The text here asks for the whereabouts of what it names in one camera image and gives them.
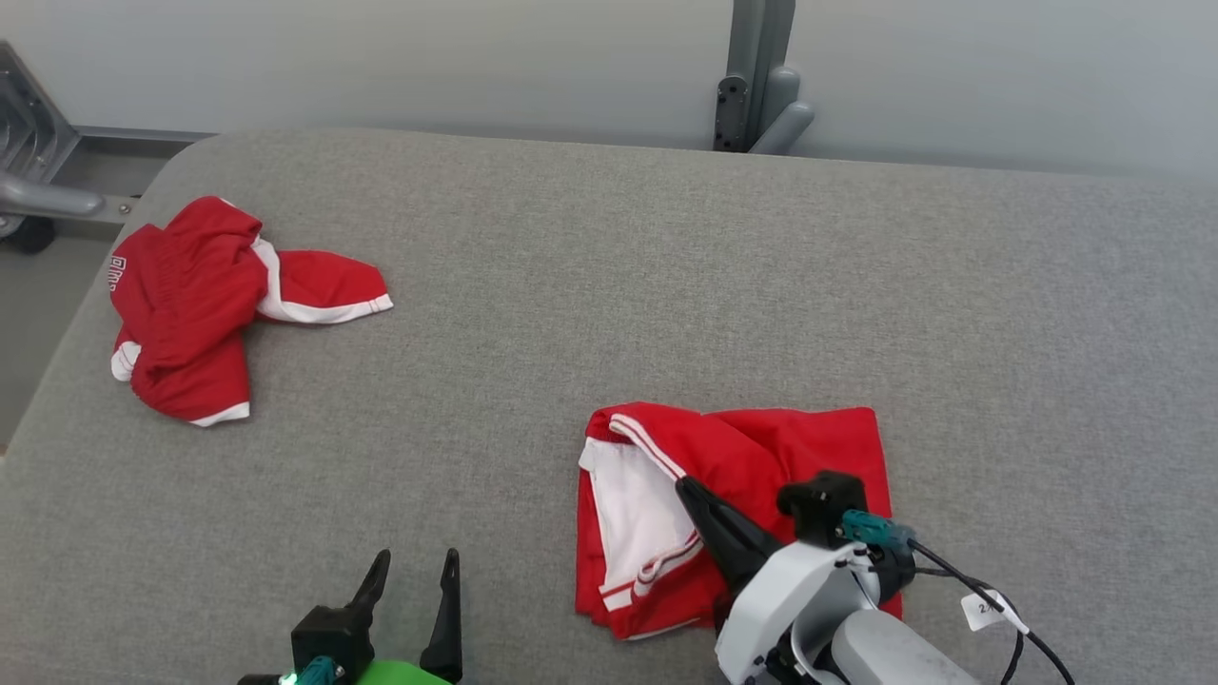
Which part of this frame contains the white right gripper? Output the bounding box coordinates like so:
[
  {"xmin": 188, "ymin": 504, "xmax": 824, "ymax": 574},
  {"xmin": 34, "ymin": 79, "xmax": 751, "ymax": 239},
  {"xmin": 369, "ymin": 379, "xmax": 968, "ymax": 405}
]
[{"xmin": 676, "ymin": 476, "xmax": 882, "ymax": 685}]

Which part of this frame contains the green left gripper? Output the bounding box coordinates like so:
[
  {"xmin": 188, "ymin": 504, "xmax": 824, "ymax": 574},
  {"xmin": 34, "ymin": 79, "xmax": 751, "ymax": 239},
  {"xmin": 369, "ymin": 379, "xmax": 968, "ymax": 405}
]
[{"xmin": 347, "ymin": 548, "xmax": 465, "ymax": 685}]

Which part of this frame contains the red basketball jersey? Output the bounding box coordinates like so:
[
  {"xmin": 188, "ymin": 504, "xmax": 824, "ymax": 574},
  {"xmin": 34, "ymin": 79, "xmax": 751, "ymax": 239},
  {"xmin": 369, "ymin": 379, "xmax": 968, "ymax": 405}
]
[{"xmin": 575, "ymin": 401, "xmax": 905, "ymax": 641}]

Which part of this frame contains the red shorts white trim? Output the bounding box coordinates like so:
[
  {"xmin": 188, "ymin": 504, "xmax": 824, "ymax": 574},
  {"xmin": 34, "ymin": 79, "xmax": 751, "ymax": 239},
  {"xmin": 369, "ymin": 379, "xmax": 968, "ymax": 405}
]
[{"xmin": 109, "ymin": 196, "xmax": 394, "ymax": 428}]

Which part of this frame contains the grey metal stand base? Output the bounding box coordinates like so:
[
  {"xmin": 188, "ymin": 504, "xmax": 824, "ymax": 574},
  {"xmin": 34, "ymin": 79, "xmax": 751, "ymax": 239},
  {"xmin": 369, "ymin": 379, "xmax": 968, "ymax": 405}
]
[{"xmin": 0, "ymin": 42, "xmax": 134, "ymax": 255}]

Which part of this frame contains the black left cable teal plug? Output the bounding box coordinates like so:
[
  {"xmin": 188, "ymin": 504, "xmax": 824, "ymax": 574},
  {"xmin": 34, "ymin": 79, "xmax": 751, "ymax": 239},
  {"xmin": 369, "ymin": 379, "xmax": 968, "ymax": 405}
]
[{"xmin": 238, "ymin": 656, "xmax": 345, "ymax": 685}]

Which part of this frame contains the black cable teal plug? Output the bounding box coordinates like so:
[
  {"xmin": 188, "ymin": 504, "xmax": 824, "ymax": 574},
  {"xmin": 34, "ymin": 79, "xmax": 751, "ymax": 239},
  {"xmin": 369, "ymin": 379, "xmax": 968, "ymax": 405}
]
[
  {"xmin": 842, "ymin": 510, "xmax": 1076, "ymax": 685},
  {"xmin": 238, "ymin": 656, "xmax": 345, "ymax": 685}
]

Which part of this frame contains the black right cable teal plug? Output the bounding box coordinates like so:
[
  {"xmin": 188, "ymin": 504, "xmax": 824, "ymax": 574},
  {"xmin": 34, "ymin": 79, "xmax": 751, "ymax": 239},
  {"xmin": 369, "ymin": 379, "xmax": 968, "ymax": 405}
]
[{"xmin": 842, "ymin": 510, "xmax": 1076, "ymax": 685}]

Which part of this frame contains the white cable label tag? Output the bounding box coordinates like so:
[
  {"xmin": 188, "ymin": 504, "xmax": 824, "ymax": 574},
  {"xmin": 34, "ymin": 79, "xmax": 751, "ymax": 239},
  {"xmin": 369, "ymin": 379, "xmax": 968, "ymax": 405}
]
[{"xmin": 960, "ymin": 589, "xmax": 1031, "ymax": 635}]

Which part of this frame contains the grey metal partition post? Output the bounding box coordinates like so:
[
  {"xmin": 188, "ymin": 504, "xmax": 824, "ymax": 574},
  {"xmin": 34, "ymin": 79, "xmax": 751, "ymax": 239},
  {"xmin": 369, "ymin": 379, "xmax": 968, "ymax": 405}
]
[{"xmin": 714, "ymin": 0, "xmax": 816, "ymax": 155}]

